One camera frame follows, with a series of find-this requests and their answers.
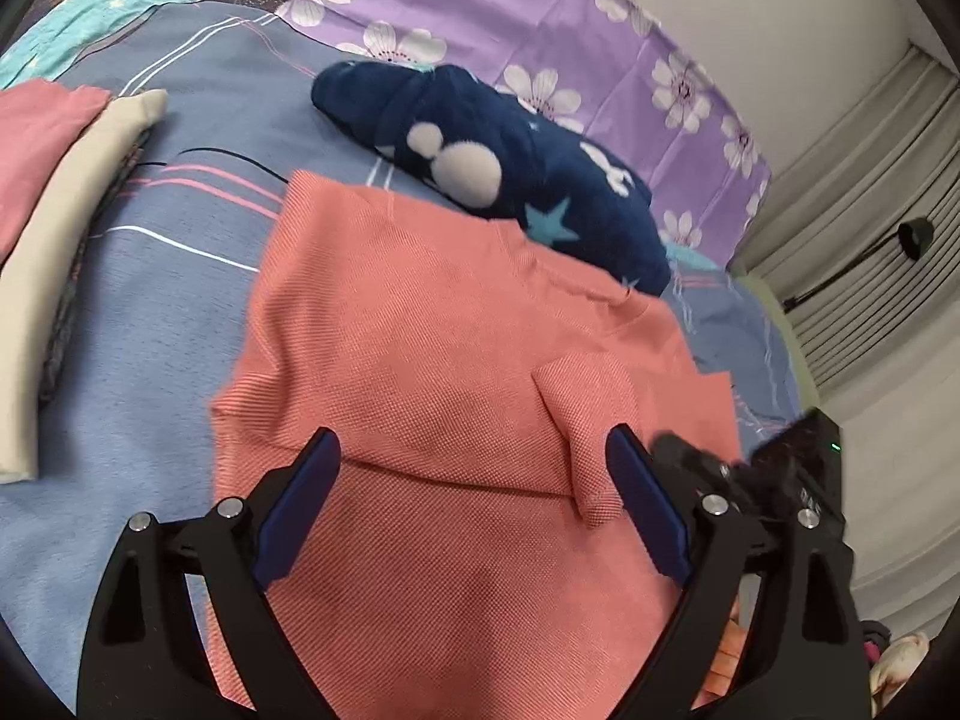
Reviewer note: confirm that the pink folded cloth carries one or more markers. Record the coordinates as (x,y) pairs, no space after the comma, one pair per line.
(37,150)

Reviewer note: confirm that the beige folded cloth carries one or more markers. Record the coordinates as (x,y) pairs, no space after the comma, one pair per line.
(45,300)

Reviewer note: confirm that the blue striped bed sheet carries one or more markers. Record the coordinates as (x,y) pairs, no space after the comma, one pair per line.
(150,390)

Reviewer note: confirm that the dark patterned cloth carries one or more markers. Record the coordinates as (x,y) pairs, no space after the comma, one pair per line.
(64,334)

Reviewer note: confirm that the cream plush toy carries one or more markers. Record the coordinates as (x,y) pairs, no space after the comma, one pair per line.
(900,660)

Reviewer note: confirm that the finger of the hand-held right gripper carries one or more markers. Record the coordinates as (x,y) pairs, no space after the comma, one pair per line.
(697,465)

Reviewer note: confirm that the orange knitted cloth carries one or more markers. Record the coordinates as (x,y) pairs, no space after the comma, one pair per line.
(727,652)

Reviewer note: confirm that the grey pleated curtain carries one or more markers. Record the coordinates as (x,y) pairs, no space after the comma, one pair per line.
(862,165)

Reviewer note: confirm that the salmon knit shirt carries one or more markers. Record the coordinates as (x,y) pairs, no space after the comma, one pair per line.
(450,352)

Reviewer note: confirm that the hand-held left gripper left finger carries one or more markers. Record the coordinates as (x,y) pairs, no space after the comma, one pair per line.
(300,510)

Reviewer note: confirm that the purple floral sheet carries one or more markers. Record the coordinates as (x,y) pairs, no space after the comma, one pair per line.
(585,37)

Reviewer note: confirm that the teal cloth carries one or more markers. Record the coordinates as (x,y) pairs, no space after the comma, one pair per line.
(75,22)

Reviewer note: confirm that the navy star print plush blanket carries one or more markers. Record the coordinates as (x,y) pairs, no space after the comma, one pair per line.
(525,165)

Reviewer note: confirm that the black gooseneck lamp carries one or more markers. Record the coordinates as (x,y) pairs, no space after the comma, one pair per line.
(915,236)

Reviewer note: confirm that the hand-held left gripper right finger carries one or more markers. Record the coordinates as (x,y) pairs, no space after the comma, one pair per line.
(649,510)

